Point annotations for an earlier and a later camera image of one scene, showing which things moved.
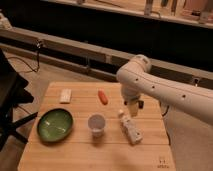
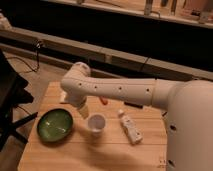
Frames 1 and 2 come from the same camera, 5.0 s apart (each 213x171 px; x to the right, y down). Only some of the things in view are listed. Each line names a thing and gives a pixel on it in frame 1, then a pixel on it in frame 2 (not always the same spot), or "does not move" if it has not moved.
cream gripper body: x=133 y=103 to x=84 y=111
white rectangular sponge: x=65 y=96 does not move
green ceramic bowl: x=55 y=125 does not move
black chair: x=12 y=94 does not move
